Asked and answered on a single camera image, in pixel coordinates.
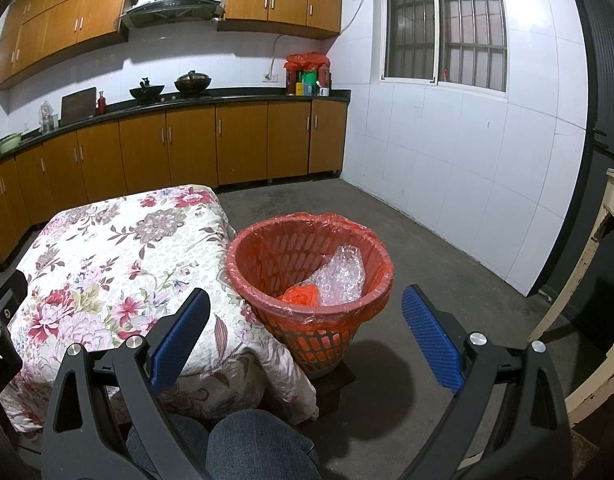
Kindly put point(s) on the red bottle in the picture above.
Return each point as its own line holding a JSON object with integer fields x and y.
{"x": 102, "y": 105}

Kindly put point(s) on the barred window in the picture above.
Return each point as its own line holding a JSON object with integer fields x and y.
{"x": 435, "y": 20}

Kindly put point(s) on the red plastic bag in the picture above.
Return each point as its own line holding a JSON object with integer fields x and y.
{"x": 302, "y": 295}

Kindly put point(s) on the small black wok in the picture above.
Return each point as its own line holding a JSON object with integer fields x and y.
{"x": 147, "y": 92}

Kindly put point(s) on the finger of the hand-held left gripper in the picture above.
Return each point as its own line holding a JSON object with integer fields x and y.
{"x": 12, "y": 295}

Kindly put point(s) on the red bag over canisters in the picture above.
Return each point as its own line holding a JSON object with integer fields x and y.
{"x": 307, "y": 60}

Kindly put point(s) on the black wok with lid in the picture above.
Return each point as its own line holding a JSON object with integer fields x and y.
{"x": 193, "y": 83}

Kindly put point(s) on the brown cutting board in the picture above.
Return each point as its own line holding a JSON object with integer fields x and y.
{"x": 78, "y": 106}

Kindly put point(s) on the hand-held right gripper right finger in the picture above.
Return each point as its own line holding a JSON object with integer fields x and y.
{"x": 429, "y": 337}

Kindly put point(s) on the glass jar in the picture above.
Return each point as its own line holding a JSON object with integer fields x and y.
{"x": 48, "y": 120}

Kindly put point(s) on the red plastic basket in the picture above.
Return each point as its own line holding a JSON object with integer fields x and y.
{"x": 322, "y": 347}

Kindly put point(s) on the green pot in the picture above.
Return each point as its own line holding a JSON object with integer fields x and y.
{"x": 9, "y": 144}

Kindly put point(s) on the green container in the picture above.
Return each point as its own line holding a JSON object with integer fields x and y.
{"x": 309, "y": 84}

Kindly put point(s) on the black kitchen countertop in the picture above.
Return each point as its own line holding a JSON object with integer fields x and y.
{"x": 252, "y": 96}

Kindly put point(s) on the person's left leg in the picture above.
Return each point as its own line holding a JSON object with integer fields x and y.
{"x": 187, "y": 442}

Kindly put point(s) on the floral cloth covered table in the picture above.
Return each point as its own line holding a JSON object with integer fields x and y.
{"x": 112, "y": 270}

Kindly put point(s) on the dark metal door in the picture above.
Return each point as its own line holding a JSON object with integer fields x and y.
{"x": 607, "y": 60}

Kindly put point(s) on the dark wooden stool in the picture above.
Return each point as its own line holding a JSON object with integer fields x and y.
{"x": 337, "y": 385}

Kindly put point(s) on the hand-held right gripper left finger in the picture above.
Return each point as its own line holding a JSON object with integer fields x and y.
{"x": 179, "y": 340}

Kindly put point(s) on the wooden lower cabinets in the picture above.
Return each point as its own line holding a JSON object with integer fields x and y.
{"x": 242, "y": 145}

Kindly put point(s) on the clear bubble wrap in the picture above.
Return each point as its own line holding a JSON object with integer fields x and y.
{"x": 342, "y": 280}

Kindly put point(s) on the knee in blue jeans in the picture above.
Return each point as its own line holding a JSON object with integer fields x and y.
{"x": 262, "y": 447}

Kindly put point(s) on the wall outlet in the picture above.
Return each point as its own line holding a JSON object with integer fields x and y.
{"x": 270, "y": 77}

